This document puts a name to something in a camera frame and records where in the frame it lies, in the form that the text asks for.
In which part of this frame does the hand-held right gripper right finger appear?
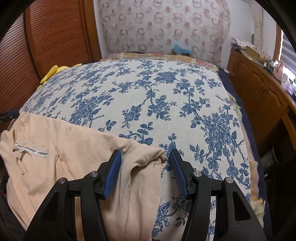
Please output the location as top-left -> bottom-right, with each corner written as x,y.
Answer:
169,148 -> 267,241

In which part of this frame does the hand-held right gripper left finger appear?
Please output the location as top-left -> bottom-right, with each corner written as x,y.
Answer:
23,149 -> 122,241

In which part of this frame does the beige printed t-shirt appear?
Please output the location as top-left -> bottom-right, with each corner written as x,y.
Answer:
0,113 -> 167,241

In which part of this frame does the yellow plush toy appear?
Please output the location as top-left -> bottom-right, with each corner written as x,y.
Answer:
40,63 -> 82,85

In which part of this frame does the blue floral bed cloth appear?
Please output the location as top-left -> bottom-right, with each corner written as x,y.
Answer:
20,59 -> 252,241

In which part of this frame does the wooden louvred wardrobe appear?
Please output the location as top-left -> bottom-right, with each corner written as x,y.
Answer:
0,0 -> 102,118

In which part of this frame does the dark blue mattress sheet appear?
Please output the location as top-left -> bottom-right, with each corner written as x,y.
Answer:
217,68 -> 273,241

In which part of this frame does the wooden sideboard cabinet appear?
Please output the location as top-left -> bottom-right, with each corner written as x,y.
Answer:
228,49 -> 296,149

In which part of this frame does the blue tissue pack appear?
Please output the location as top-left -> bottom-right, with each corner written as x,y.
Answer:
171,44 -> 192,56

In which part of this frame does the pale purple bag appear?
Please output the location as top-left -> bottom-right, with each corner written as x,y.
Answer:
282,76 -> 293,90

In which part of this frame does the cardboard box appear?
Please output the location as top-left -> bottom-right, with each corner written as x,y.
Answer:
244,45 -> 263,62

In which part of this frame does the pink bottle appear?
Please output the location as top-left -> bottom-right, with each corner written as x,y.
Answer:
274,61 -> 285,77

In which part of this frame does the pink patterned cloth pile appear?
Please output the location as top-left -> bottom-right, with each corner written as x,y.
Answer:
231,37 -> 271,59

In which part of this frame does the circle patterned sheer curtain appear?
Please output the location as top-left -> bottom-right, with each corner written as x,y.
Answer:
98,0 -> 232,56

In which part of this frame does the striped window blind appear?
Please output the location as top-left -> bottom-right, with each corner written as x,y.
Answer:
281,30 -> 296,61

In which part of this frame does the beige tied curtain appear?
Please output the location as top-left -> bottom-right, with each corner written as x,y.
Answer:
252,0 -> 265,44

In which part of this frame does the wooden window frame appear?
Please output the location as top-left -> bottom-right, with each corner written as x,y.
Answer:
273,23 -> 284,63

